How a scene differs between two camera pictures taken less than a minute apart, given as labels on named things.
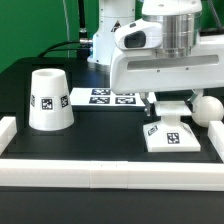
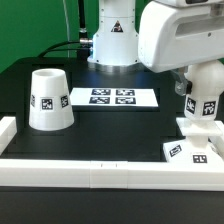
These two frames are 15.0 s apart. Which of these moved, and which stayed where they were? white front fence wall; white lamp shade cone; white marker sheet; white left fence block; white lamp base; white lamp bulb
Moved: white lamp base; white lamp bulb
Stayed: white marker sheet; white left fence block; white front fence wall; white lamp shade cone
